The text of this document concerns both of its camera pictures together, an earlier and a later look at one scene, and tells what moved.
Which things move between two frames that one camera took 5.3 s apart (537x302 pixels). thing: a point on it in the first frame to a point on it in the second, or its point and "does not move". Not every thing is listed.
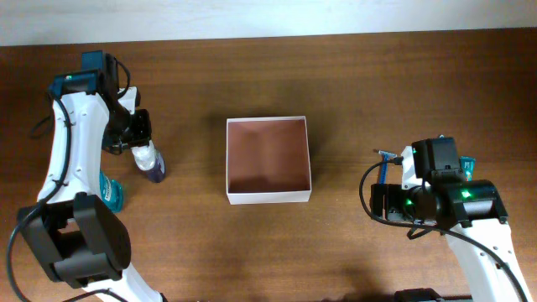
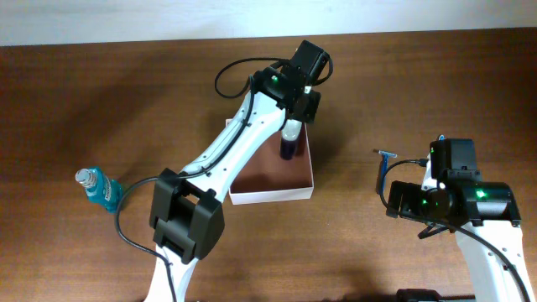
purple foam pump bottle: x=149 y=162 to x=290 y=134
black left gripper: x=141 y=137 to x=311 y=110
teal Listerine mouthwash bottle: x=111 y=193 does not move
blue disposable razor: x=383 y=168 does not move
